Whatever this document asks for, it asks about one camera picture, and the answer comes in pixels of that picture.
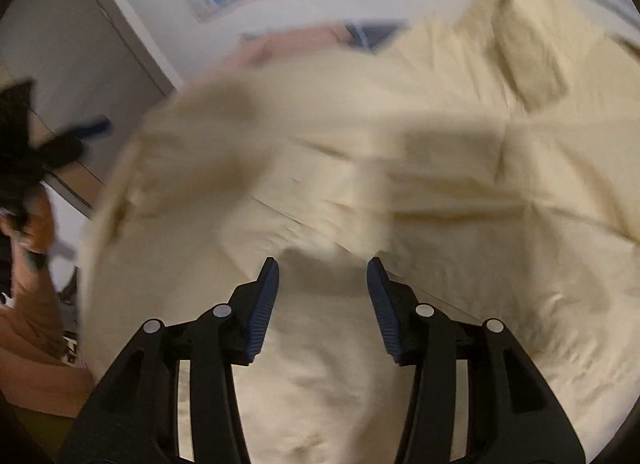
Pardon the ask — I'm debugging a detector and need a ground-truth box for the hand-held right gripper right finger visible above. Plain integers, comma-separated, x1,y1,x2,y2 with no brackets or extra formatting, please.
366,257,586,464

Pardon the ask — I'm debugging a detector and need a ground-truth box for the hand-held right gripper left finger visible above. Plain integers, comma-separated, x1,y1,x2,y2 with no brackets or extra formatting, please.
60,257,281,464

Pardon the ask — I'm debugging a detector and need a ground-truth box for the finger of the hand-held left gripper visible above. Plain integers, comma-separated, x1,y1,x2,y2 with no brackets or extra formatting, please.
62,115,114,146

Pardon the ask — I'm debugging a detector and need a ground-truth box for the cream elastic-waist garment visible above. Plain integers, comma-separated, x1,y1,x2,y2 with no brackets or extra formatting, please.
77,0,640,464

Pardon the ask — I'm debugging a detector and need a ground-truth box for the person's left forearm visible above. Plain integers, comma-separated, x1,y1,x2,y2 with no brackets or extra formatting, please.
9,256,68,357

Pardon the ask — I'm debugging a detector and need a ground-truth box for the person's left hand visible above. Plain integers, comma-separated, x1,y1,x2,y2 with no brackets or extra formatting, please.
1,189,57,267

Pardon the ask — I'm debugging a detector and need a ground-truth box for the grey cabinet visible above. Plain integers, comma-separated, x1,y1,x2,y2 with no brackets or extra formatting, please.
0,0,183,210

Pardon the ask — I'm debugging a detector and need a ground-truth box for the pink cloth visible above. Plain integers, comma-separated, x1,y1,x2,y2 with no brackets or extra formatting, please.
220,24,353,77

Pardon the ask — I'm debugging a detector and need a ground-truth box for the blue grey striped bed sheet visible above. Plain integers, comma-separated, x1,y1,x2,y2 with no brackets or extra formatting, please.
345,19,408,51

